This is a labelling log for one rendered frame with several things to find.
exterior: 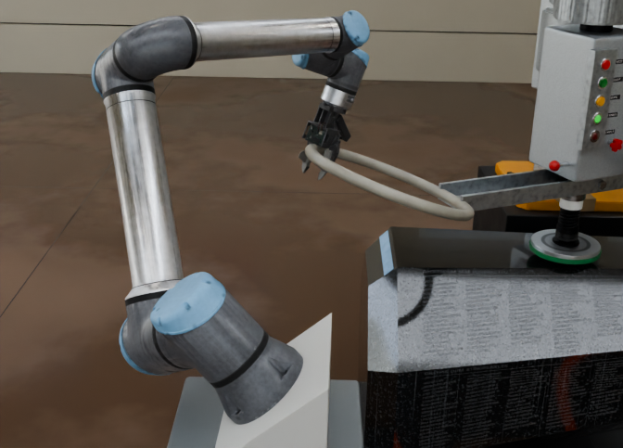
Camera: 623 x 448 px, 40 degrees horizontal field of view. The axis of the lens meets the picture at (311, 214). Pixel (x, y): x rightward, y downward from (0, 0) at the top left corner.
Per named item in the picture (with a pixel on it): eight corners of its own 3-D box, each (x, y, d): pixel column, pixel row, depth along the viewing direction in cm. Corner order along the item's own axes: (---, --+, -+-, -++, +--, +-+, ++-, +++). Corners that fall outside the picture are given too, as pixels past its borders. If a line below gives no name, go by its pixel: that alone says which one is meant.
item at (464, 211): (410, 179, 264) (413, 170, 263) (506, 236, 223) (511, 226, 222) (275, 138, 239) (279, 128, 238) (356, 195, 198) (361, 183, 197)
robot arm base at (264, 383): (309, 377, 163) (275, 341, 161) (234, 440, 164) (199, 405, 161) (297, 340, 181) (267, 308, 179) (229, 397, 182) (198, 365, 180)
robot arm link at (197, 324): (234, 379, 160) (171, 314, 155) (190, 387, 173) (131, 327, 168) (276, 321, 169) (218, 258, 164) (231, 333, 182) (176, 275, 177)
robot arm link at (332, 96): (335, 86, 242) (362, 97, 237) (329, 102, 243) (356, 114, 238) (319, 82, 234) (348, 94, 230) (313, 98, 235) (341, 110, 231)
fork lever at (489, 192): (609, 170, 279) (611, 155, 277) (654, 188, 262) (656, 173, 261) (430, 195, 251) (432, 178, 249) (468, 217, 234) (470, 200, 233)
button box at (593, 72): (596, 145, 245) (611, 46, 235) (603, 147, 243) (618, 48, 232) (575, 148, 242) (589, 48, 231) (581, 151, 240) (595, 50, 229)
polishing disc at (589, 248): (536, 228, 281) (536, 224, 281) (603, 238, 274) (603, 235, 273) (525, 252, 263) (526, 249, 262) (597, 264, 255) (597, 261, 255)
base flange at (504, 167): (492, 169, 371) (494, 158, 370) (604, 171, 372) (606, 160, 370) (517, 210, 326) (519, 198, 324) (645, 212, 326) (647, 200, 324)
